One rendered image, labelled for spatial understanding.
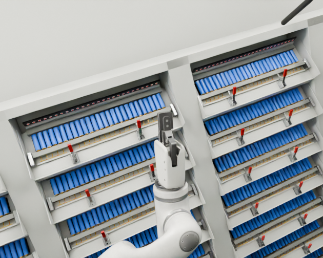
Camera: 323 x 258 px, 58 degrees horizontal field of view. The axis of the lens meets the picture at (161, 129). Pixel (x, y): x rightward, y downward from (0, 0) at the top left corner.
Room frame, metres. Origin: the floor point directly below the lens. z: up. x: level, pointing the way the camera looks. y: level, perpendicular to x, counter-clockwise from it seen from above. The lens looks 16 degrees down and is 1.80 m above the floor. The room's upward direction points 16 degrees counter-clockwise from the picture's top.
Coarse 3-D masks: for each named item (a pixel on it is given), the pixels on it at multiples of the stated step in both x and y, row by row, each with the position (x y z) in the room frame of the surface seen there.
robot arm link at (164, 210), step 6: (186, 198) 0.61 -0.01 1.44; (156, 204) 0.62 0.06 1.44; (162, 204) 0.60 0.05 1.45; (168, 204) 0.60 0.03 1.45; (174, 204) 0.60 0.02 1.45; (180, 204) 0.60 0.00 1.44; (186, 204) 0.61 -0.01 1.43; (156, 210) 0.62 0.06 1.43; (162, 210) 0.60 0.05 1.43; (168, 210) 0.60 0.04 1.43; (174, 210) 0.59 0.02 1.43; (180, 210) 0.59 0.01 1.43; (186, 210) 0.60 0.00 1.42; (156, 216) 0.62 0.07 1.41; (162, 216) 0.60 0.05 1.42; (168, 216) 0.59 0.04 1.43; (156, 222) 0.63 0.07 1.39; (162, 222) 0.59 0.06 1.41; (162, 228) 0.59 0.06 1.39; (162, 234) 0.60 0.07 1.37
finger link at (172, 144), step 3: (168, 138) 0.62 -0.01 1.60; (171, 138) 0.62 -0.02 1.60; (171, 141) 0.60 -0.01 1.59; (174, 141) 0.60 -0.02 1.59; (171, 144) 0.59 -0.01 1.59; (174, 144) 0.59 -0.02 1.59; (171, 147) 0.59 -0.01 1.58; (174, 147) 0.59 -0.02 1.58; (171, 150) 0.59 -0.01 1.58; (174, 150) 0.60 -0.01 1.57; (171, 153) 0.60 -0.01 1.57; (174, 153) 0.60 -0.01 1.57; (171, 156) 0.60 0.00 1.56; (174, 156) 0.60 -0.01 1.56; (171, 159) 0.60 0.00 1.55; (174, 159) 0.60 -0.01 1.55; (174, 162) 0.60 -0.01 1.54; (174, 165) 0.60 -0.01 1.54
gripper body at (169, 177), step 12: (156, 144) 0.66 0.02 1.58; (168, 144) 0.64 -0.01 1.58; (180, 144) 0.61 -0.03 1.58; (156, 156) 0.65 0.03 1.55; (168, 156) 0.59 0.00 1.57; (180, 156) 0.60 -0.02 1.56; (168, 168) 0.59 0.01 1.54; (180, 168) 0.60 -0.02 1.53; (156, 180) 0.65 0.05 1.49; (168, 180) 0.59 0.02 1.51; (180, 180) 0.60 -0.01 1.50
